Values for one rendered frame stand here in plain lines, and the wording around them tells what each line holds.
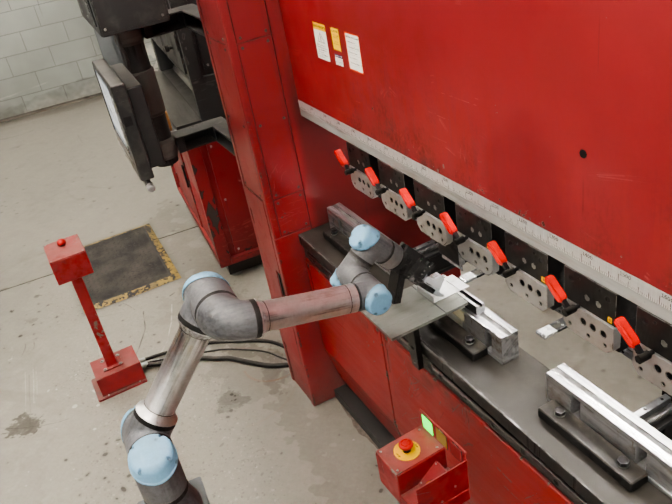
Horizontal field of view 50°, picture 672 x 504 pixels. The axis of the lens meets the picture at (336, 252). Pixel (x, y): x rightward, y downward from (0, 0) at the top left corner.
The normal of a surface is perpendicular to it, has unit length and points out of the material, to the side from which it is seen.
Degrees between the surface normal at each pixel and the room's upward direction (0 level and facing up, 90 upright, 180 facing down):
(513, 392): 0
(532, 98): 90
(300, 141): 90
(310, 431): 0
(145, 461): 8
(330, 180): 90
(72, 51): 90
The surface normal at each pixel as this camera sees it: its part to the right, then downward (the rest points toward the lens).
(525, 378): -0.16, -0.84
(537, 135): -0.87, 0.37
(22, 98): 0.38, 0.43
